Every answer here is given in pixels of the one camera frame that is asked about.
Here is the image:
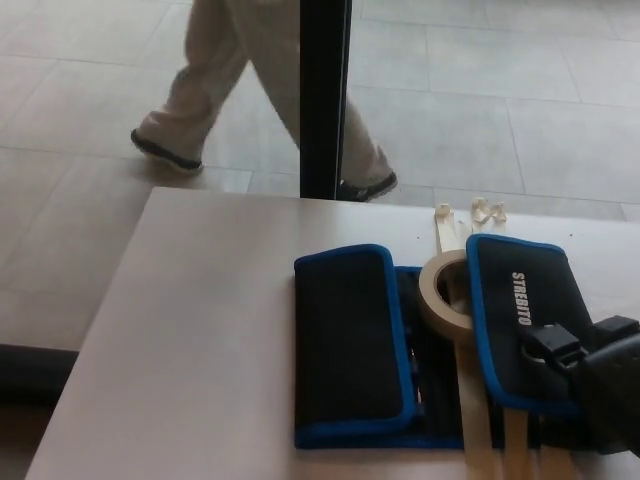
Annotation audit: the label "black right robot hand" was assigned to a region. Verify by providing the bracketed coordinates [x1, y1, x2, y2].
[520, 314, 640, 457]

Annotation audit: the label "black blue-trimmed folding toolkit case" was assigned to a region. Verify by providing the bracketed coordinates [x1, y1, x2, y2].
[292, 232, 600, 452]

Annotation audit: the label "beige masking tape roll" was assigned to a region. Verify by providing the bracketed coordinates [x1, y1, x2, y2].
[418, 249, 474, 345]

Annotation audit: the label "long beige masking tape strip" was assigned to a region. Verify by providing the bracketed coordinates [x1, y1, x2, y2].
[433, 201, 495, 480]

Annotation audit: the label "beige trousers of passer-by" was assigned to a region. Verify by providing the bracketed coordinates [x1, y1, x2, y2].
[139, 0, 394, 187]

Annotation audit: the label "black vertical door frame post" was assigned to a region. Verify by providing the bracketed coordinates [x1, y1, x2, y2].
[298, 0, 355, 201]

